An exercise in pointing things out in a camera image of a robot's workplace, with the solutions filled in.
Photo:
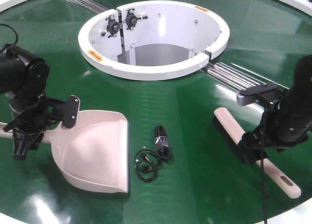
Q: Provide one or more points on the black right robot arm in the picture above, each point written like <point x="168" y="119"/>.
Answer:
<point x="287" y="115"/>

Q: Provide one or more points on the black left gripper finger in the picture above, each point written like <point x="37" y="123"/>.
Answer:
<point x="70" y="112"/>
<point x="23" y="142"/>

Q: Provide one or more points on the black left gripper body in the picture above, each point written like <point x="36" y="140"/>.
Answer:
<point x="35" y="117"/>

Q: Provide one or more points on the orange warning sticker front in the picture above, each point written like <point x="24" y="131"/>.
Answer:
<point x="97" y="57"/>

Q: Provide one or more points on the pink hand brush black bristles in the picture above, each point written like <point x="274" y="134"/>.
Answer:
<point x="235" y="132"/>

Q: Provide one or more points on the orange warning sticker back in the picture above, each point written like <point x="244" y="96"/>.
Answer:
<point x="201" y="8"/>

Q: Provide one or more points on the orange warning sticker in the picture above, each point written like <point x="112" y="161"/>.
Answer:
<point x="201" y="8"/>
<point x="97" y="57"/>

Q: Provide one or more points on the right chrome roller bars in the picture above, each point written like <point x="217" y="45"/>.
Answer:
<point x="237" y="76"/>

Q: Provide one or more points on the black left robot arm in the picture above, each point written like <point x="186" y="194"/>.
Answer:
<point x="23" y="78"/>

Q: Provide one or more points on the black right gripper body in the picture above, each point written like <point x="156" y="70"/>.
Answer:
<point x="266" y="141"/>

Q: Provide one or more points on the white outer rim bottom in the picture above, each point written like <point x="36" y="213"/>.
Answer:
<point x="300" y="214"/>

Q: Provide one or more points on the top left chrome roller bars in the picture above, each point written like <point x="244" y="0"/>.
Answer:
<point x="90" y="5"/>

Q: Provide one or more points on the right black bearing mount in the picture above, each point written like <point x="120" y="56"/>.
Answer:
<point x="131" y="19"/>

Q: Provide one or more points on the black bearing mount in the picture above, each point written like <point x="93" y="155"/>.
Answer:
<point x="131" y="19"/>
<point x="113" y="26"/>

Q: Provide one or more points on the chrome roller bars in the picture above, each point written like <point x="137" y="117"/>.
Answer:
<point x="237" y="76"/>
<point x="90" y="5"/>

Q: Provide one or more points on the left black bearing mount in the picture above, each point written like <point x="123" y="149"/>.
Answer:
<point x="113" y="26"/>

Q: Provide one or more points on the pink plastic dustpan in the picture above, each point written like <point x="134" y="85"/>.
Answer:
<point x="93" y="155"/>

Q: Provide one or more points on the right gripper finger brush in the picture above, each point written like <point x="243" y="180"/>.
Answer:
<point x="248" y="148"/>

